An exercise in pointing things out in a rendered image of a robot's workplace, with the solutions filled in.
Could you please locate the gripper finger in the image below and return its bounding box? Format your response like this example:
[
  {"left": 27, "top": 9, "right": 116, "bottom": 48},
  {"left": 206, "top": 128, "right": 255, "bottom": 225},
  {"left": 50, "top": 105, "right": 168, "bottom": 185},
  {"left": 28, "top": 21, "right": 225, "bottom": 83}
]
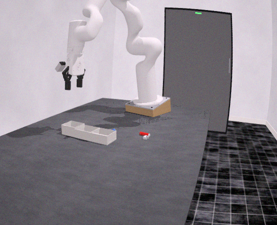
[
  {"left": 62, "top": 66, "right": 72, "bottom": 90},
  {"left": 77, "top": 74, "right": 84, "bottom": 88}
]

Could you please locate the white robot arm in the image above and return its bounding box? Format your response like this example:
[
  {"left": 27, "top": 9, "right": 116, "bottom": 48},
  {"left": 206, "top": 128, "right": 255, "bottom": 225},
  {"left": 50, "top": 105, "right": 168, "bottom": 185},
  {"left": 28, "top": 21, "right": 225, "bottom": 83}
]
[{"left": 67, "top": 0, "right": 163, "bottom": 106}]

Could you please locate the white three-compartment bin rack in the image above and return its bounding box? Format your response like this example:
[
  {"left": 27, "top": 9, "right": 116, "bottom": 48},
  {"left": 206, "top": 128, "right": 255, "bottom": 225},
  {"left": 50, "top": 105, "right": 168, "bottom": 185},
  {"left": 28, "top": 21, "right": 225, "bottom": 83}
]
[{"left": 62, "top": 121, "right": 116, "bottom": 145}]

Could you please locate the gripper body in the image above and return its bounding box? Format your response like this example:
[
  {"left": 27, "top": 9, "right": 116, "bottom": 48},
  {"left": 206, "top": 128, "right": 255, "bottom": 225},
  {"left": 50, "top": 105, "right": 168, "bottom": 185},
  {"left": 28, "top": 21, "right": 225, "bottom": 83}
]
[{"left": 65, "top": 53, "right": 84, "bottom": 76}]

